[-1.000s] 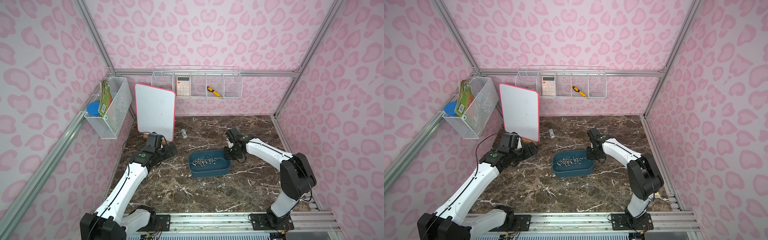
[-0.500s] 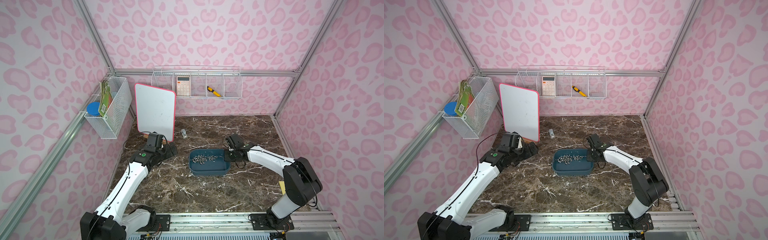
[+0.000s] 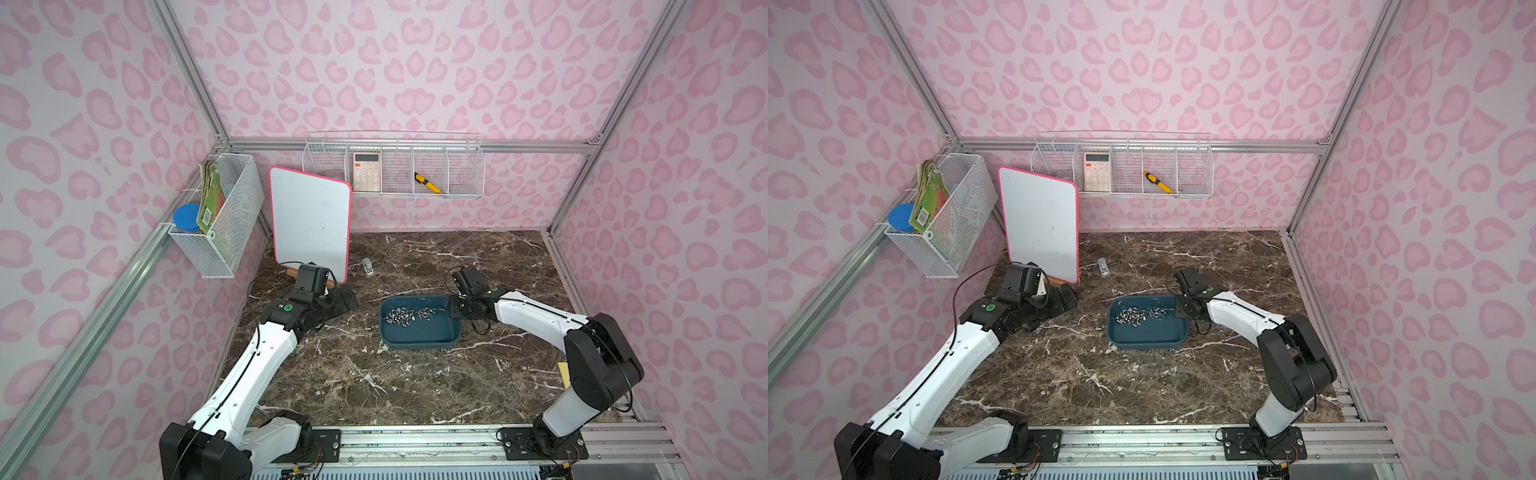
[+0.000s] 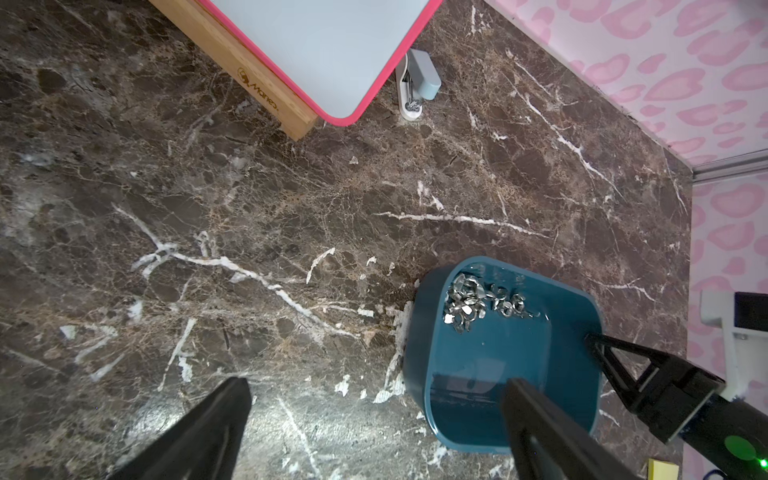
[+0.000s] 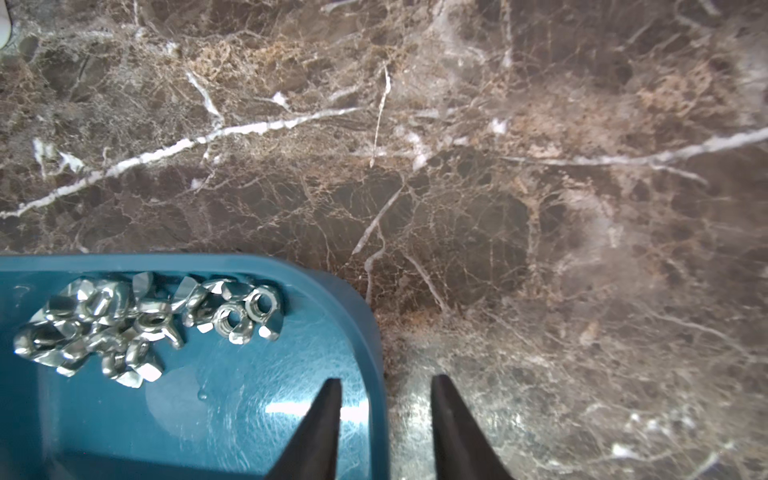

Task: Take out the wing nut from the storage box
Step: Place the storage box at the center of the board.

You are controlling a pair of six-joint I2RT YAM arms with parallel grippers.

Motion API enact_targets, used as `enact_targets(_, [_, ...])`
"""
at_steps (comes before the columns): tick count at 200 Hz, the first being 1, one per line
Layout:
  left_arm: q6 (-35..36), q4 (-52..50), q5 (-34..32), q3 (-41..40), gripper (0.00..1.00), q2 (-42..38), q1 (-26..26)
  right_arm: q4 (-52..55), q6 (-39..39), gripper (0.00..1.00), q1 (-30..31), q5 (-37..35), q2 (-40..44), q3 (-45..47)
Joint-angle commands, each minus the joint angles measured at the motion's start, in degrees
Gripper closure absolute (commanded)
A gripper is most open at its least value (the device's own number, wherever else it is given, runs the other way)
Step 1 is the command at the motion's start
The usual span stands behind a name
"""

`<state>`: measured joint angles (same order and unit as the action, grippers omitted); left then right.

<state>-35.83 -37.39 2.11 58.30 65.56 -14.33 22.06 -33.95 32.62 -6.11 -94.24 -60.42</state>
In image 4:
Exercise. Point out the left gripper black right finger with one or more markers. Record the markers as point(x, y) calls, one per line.
point(547, 444)

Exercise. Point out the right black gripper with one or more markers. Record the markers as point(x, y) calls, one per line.
point(676, 399)

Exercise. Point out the teal plastic storage box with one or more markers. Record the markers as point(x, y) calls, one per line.
point(458, 379)

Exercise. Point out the yellow sticky note pad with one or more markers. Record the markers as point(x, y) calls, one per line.
point(662, 470)

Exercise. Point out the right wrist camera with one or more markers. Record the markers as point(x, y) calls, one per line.
point(742, 317)

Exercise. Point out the pile of silver wing nuts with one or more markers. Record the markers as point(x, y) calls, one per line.
point(468, 299)

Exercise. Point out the pink framed whiteboard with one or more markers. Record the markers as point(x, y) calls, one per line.
point(334, 55)

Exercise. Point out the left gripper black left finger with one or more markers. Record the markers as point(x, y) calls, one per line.
point(203, 444)

